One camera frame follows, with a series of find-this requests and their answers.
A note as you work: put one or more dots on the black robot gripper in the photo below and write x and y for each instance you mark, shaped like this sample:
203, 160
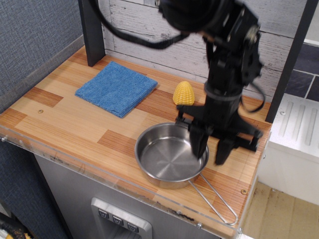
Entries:
218, 118

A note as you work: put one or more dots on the stainless steel pot with handle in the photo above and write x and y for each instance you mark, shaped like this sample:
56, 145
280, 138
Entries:
164, 154

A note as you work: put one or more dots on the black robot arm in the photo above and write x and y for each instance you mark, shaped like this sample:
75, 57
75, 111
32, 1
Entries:
231, 33

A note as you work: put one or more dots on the yellow toy corn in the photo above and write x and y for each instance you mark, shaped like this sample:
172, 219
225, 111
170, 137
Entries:
184, 94

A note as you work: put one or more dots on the white ribbed cabinet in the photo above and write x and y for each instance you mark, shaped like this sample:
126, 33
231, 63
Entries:
291, 158

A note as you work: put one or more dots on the blue folded cloth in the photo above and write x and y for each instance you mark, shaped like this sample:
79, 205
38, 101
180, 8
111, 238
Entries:
117, 89

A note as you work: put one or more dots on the silver button panel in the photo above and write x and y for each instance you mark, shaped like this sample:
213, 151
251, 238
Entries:
115, 223

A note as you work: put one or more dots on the clear acrylic table edge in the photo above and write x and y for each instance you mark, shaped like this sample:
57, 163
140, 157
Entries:
200, 205

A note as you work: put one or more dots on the yellow object bottom left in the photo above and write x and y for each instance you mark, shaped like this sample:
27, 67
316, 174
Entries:
10, 230

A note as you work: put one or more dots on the dark right frame post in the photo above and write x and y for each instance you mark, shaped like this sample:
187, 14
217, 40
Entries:
298, 41

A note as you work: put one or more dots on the dark frame post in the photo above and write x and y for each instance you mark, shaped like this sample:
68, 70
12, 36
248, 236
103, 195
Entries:
298, 41
92, 32

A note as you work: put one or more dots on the dark left frame post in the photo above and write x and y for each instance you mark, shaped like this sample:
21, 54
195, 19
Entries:
92, 32

